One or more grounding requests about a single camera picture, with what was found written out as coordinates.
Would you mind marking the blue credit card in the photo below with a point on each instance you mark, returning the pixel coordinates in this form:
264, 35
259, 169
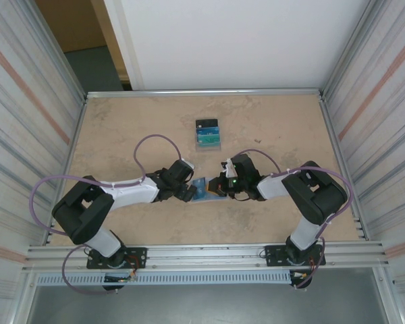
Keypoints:
200, 189

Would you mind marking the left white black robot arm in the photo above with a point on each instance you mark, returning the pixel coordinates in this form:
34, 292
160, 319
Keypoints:
81, 216

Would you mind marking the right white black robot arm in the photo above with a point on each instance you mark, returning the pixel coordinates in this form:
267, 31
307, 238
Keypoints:
314, 199

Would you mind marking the clear acrylic card stand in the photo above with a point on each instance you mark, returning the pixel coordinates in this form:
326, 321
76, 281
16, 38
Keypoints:
207, 149

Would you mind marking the green card with chip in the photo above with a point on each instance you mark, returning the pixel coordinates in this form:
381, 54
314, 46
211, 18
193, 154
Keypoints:
207, 139

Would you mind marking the blue card with logo print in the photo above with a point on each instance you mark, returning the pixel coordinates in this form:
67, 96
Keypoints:
207, 131

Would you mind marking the black credit card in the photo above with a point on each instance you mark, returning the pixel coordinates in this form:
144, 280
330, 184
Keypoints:
206, 123

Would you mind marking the brown wooden door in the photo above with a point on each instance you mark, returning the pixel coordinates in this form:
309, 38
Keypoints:
71, 23

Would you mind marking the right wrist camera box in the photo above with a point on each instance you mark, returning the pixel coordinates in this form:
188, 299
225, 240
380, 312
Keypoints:
230, 168

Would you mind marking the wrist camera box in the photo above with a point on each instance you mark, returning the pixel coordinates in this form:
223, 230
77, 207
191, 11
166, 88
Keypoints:
230, 168
189, 164

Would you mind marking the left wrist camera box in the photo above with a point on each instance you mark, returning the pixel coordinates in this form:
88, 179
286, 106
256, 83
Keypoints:
189, 164

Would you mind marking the wide aluminium mounting rail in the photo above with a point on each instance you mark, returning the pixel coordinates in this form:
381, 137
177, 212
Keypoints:
206, 260

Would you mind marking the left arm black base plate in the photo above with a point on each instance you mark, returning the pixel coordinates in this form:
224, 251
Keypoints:
136, 258

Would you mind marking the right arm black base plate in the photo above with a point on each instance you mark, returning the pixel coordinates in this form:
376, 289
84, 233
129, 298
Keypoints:
273, 254

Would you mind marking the long aluminium table rail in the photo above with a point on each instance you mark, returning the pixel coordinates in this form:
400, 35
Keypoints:
206, 93

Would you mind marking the aluminium side rail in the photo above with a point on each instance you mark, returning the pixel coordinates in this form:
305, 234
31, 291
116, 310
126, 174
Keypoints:
327, 114
75, 135

